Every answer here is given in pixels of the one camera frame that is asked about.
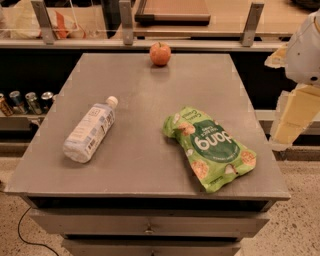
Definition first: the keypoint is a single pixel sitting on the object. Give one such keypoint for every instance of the silver drink can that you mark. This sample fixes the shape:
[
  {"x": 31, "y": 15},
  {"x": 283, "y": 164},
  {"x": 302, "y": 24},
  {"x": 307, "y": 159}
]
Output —
[{"x": 33, "y": 103}]

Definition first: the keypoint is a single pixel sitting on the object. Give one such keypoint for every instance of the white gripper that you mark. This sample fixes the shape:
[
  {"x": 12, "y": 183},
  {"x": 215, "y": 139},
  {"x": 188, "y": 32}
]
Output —
[{"x": 304, "y": 55}]

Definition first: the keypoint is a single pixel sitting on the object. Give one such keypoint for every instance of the white orange bag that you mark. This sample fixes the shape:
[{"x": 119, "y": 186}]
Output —
[{"x": 28, "y": 22}]

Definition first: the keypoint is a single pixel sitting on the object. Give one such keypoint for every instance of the lower drawer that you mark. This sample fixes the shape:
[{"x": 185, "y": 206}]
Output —
[{"x": 114, "y": 247}]

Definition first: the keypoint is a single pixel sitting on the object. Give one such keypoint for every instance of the metal bracket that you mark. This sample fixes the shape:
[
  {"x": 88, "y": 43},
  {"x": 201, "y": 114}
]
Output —
[
  {"x": 253, "y": 18},
  {"x": 127, "y": 21},
  {"x": 44, "y": 22}
]

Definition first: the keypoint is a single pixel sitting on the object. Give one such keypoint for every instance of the red apple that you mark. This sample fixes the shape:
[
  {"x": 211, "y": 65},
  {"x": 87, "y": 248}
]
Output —
[{"x": 160, "y": 53}]

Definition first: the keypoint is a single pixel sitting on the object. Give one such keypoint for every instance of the right metal bracket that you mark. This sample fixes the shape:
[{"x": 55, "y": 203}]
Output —
[{"x": 253, "y": 18}]

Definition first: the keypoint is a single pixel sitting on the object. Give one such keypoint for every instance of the white plastic bottle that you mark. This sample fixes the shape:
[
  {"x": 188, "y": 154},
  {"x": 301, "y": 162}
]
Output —
[{"x": 86, "y": 137}]

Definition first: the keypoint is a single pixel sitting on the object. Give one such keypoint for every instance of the upper drawer with knob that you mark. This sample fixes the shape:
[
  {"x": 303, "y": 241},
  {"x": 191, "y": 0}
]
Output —
[{"x": 149, "y": 222}]

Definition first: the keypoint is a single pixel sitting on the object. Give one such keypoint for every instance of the grey drawer cabinet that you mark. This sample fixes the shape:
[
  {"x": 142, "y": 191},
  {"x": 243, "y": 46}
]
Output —
[{"x": 137, "y": 167}]

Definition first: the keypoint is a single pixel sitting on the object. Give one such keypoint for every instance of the dark drink can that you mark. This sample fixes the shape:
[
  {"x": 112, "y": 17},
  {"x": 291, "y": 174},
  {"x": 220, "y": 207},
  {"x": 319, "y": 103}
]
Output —
[{"x": 47, "y": 100}]

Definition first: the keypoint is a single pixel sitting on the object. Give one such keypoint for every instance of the left metal bracket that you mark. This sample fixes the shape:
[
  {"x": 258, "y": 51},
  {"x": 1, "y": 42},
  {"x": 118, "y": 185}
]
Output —
[{"x": 44, "y": 22}]

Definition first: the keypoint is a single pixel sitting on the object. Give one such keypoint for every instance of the dark framed tray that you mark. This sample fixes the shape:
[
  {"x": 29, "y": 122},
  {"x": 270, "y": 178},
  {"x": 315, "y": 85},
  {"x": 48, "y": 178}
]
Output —
[{"x": 180, "y": 11}]

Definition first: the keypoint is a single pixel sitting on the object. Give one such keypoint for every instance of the green rice chip bag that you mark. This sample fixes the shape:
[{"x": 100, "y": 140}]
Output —
[{"x": 215, "y": 157}]

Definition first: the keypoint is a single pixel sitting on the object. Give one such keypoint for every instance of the middle metal bracket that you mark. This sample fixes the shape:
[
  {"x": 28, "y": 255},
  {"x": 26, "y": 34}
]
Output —
[{"x": 127, "y": 21}]

